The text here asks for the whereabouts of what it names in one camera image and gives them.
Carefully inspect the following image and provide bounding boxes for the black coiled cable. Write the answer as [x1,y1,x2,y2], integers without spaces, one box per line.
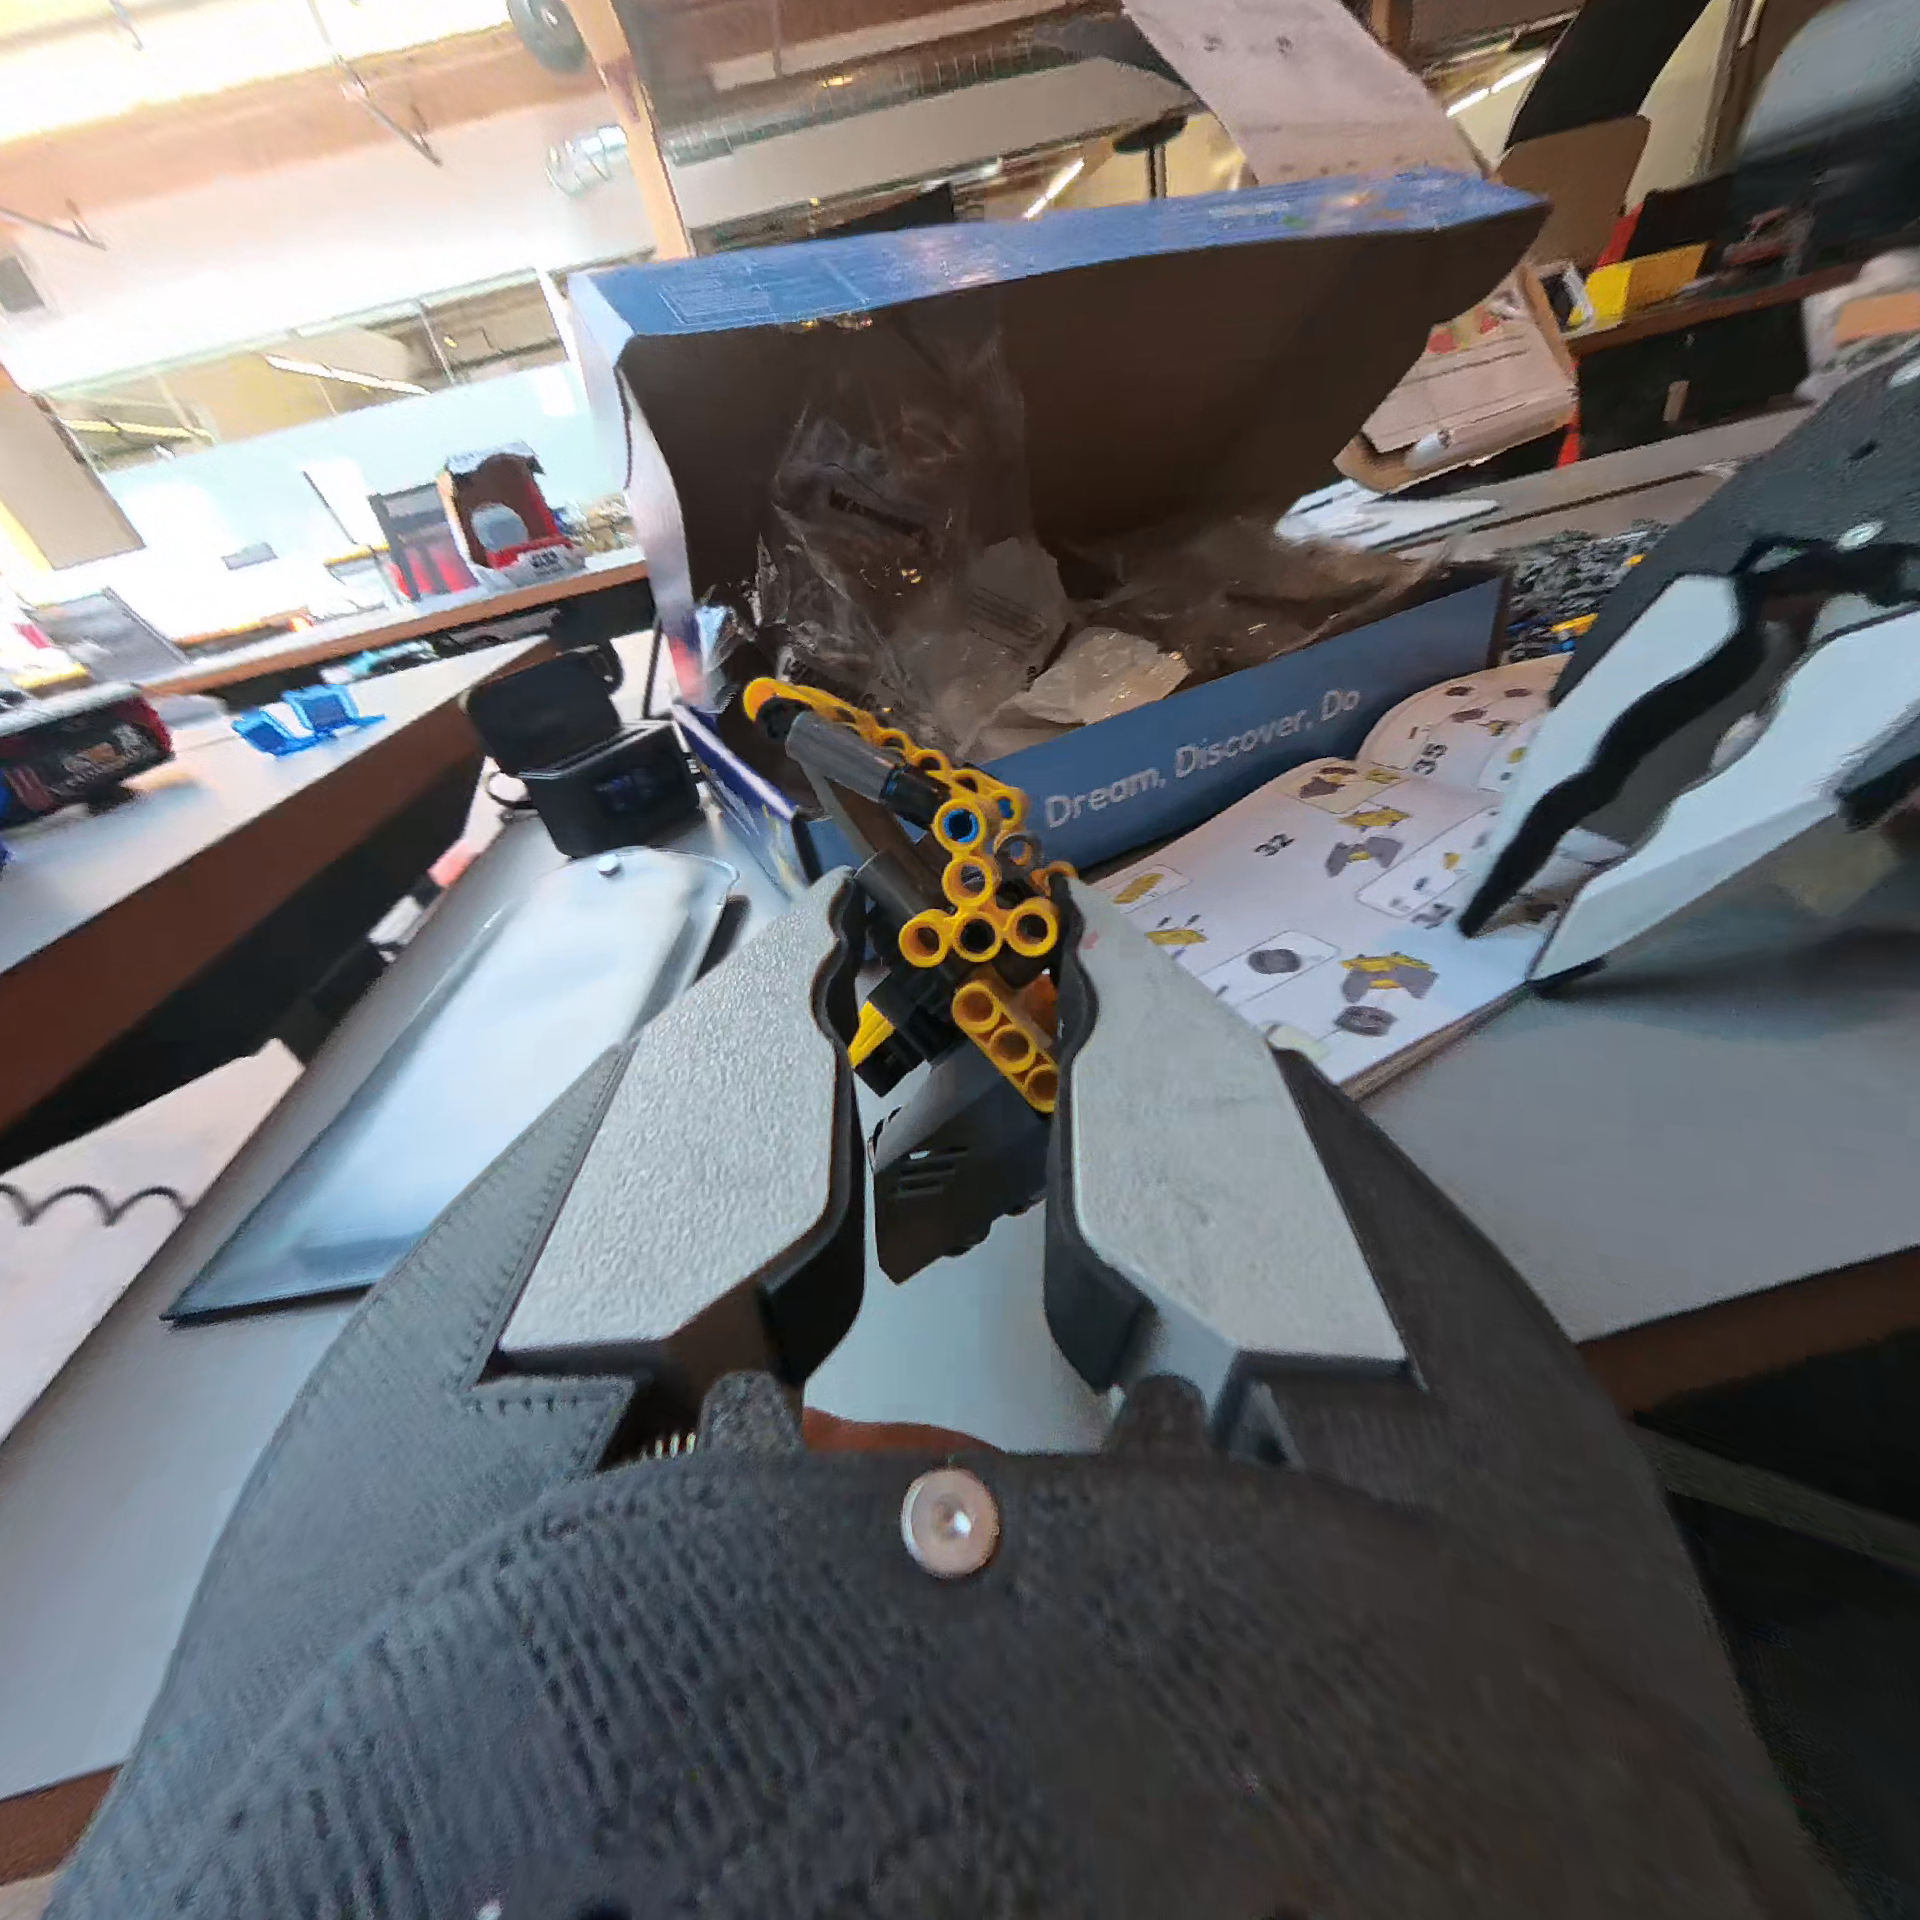
[0,1180,189,1230]

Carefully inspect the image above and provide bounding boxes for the blue cardboard box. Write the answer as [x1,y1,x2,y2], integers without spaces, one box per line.
[568,168,1550,902]

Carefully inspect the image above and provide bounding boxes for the dark printed pack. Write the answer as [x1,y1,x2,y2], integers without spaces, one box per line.
[0,681,176,827]

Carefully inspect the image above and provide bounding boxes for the brown cardboard box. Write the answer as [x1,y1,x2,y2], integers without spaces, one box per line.
[1334,263,1579,492]

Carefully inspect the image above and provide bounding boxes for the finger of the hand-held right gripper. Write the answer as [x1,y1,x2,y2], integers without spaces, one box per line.
[1461,570,1768,940]
[1521,600,1920,997]

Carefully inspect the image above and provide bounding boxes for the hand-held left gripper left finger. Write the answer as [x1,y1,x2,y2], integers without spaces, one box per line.
[495,874,872,1389]

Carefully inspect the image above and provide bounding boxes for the black mesh organiser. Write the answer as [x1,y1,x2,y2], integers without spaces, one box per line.
[367,482,483,602]

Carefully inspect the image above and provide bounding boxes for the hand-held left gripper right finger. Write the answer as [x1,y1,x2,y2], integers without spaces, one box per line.
[1043,879,1420,1457]

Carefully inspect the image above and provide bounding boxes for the grey desk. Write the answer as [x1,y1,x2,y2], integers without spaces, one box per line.
[0,405,1920,1803]

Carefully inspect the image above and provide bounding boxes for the building instruction booklet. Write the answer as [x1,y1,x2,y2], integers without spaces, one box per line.
[1087,650,1636,1093]

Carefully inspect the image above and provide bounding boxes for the black charging case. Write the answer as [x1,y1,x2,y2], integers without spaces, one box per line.
[467,644,703,860]

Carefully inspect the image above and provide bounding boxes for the crumpled clear plastic bags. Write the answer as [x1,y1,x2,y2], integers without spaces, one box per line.
[748,321,1446,762]

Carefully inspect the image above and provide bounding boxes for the white paper sheet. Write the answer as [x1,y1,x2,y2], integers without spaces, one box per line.
[1125,0,1489,190]

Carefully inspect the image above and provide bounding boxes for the yellow grey brick model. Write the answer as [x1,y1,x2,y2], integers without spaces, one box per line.
[742,676,1085,1284]

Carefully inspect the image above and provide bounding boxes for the black flat tray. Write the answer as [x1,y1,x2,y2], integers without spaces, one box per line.
[161,848,746,1325]

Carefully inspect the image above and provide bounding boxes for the wood-edged grey table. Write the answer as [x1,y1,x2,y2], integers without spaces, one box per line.
[0,553,662,1174]

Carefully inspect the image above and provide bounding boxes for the red white carton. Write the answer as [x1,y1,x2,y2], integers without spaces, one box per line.
[439,441,581,589]

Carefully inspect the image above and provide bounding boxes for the pile of loose brick pieces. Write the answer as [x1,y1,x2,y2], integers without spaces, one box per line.
[1501,524,1671,665]

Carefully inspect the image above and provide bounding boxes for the yellow box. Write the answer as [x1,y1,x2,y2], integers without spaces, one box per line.
[1580,241,1711,321]

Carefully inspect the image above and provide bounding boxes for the white flat board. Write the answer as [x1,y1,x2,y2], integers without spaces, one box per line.
[1282,496,1503,553]

